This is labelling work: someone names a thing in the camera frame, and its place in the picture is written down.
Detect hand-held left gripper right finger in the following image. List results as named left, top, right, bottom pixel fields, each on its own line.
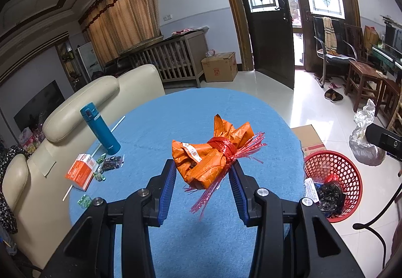
left=229, top=160, right=366, bottom=278

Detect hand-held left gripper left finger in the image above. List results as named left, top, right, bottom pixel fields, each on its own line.
left=41, top=159, right=178, bottom=278

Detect red plastic basket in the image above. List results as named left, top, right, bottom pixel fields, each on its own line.
left=304, top=150, right=363, bottom=224

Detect orange wrapper with red ribbon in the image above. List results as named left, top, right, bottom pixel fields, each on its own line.
left=172, top=114, right=267, bottom=223

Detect white medicine box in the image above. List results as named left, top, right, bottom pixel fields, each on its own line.
left=304, top=178, right=319, bottom=203

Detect black plastic bag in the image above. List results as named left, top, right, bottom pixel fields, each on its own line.
left=317, top=181, right=346, bottom=214

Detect white plastic bag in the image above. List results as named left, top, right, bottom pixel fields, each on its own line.
left=349, top=98, right=386, bottom=166

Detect clear bag of dark candies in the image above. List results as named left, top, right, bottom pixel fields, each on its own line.
left=100, top=155, right=125, bottom=171

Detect wooden stool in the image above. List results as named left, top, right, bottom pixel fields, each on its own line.
left=345, top=60, right=388, bottom=112

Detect flat cardboard box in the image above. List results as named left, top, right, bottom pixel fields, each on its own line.
left=290, top=124, right=327, bottom=159

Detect glass media stand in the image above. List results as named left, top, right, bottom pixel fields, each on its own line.
left=371, top=46, right=402, bottom=71

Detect white drinking straw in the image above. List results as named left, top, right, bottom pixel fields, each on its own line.
left=62, top=116, right=126, bottom=201

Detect orange and white carton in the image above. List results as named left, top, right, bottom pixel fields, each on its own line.
left=65, top=153, right=99, bottom=192

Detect teal thermos bottle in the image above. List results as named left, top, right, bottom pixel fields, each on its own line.
left=80, top=102, right=121, bottom=155

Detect black monitor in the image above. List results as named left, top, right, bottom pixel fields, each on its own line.
left=385, top=19, right=402, bottom=55

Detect brown paper bag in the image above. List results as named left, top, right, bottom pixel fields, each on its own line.
left=364, top=25, right=379, bottom=52

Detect person's dark clothing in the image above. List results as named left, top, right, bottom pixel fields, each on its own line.
left=390, top=228, right=402, bottom=267

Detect dark wooden armchair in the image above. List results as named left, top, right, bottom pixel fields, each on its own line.
left=344, top=24, right=366, bottom=62

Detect striped towel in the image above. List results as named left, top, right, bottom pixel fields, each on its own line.
left=322, top=17, right=337, bottom=54

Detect pale paper sheet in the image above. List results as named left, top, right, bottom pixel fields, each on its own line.
left=33, top=141, right=57, bottom=176

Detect cream leather sofa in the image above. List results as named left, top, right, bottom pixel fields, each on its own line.
left=2, top=64, right=166, bottom=269

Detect brown cardboard box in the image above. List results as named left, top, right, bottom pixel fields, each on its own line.
left=201, top=51, right=238, bottom=83

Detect grey wooden crib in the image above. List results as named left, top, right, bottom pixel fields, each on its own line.
left=119, top=30, right=209, bottom=88

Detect pile of colourful packages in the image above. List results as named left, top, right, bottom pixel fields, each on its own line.
left=17, top=112, right=47, bottom=153

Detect dark door with stained glass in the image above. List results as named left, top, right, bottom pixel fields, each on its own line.
left=229, top=0, right=296, bottom=90

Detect white appliance cabinet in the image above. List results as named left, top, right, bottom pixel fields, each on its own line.
left=77, top=41, right=104, bottom=81

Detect wooden display shelf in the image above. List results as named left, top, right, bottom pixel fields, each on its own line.
left=57, top=39, right=85, bottom=90

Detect black floral cloth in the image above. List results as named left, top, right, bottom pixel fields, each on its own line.
left=0, top=144, right=30, bottom=235

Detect beige curtain with red band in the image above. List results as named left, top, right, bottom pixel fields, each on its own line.
left=78, top=0, right=162, bottom=62

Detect black cable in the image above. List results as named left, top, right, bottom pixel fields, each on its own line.
left=352, top=184, right=402, bottom=269

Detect metal frame chair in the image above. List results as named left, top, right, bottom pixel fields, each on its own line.
left=313, top=17, right=357, bottom=88

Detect black wall television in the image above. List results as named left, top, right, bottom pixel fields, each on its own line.
left=13, top=80, right=66, bottom=132

